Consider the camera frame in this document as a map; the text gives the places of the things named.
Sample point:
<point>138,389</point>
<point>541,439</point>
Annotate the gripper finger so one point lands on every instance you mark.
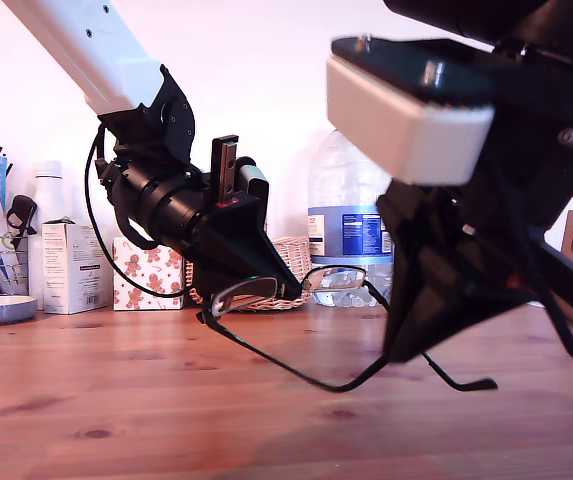
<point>246,230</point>
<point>216,265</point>
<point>408,235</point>
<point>456,300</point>

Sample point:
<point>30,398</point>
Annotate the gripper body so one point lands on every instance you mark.
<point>186,220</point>

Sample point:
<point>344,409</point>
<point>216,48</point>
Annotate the black-framed glasses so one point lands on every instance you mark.
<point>476,385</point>

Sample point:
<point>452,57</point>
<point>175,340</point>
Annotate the large clear water bottle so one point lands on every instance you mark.
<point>341,200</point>

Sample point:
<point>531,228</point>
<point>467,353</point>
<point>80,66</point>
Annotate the gingerbread print tissue box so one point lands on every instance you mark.
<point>131,300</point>

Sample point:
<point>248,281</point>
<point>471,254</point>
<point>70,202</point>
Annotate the white printed carton box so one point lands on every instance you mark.
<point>71,270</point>

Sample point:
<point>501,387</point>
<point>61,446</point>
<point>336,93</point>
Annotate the white metal bottle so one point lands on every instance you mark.
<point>50,195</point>

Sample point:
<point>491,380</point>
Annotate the black bottle opener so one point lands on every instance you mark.
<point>21,207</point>

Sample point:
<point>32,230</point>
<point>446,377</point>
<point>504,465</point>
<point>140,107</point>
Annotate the arm camera box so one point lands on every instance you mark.
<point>406,135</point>
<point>255,175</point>

